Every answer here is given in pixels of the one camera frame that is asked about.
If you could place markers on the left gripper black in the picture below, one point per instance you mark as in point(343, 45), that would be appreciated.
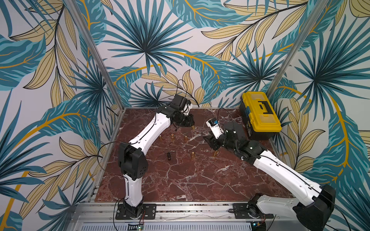
point(190, 122)

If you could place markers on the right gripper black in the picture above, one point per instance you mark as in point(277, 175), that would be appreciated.
point(217, 141)

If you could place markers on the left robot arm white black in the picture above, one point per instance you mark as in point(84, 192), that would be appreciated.
point(132, 155)

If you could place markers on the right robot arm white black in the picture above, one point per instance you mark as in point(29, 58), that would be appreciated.
point(312, 204)

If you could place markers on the yellow black toolbox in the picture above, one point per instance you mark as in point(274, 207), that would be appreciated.
point(258, 116)

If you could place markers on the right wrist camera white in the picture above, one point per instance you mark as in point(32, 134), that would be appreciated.
point(214, 125)

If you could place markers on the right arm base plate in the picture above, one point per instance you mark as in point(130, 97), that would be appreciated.
point(248, 211)

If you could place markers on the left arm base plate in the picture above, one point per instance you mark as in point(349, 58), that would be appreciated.
point(127, 212)

